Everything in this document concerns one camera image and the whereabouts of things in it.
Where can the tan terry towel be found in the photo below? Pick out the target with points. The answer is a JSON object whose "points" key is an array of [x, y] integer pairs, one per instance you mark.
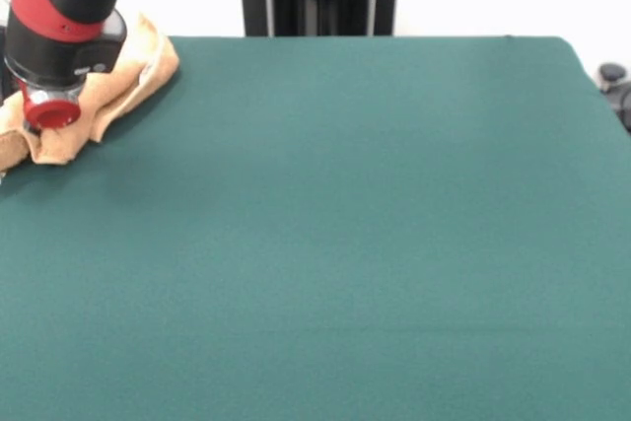
{"points": [[138, 71]]}

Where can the dark green table cloth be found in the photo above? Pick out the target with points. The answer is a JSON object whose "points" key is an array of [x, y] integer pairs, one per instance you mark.
{"points": [[345, 243]]}

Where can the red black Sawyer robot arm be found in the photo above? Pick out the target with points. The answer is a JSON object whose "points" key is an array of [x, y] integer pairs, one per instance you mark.
{"points": [[59, 12]]}

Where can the grey office chair base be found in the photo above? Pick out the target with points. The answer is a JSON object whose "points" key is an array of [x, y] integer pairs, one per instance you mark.
{"points": [[613, 73]]}

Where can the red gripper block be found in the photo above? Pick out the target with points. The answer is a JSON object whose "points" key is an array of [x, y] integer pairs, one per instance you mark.
{"points": [[51, 113]]}

